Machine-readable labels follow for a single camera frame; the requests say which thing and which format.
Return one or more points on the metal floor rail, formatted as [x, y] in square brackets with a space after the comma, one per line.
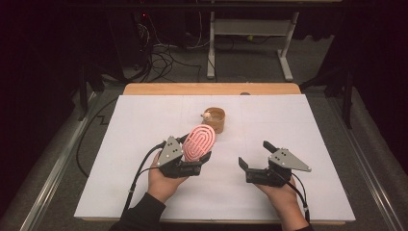
[369, 173]
[51, 179]

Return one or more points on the white metal desk frame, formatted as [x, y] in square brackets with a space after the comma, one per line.
[253, 27]

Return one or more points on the pink hairbrush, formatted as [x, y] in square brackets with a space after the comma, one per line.
[198, 142]

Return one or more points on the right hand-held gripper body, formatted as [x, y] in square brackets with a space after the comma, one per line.
[272, 176]

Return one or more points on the wooden cup with small figurine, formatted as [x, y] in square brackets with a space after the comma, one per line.
[218, 122]

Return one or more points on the person's left hand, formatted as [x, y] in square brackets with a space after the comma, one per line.
[163, 187]

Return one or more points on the white table sheet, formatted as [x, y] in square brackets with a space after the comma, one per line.
[243, 199]

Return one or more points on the black metal stand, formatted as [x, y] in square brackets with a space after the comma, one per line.
[348, 96]
[84, 93]

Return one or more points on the person's right hand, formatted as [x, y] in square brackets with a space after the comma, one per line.
[284, 197]

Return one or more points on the small yellow ball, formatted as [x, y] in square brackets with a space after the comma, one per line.
[250, 37]

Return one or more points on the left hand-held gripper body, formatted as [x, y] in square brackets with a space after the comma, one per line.
[176, 168]

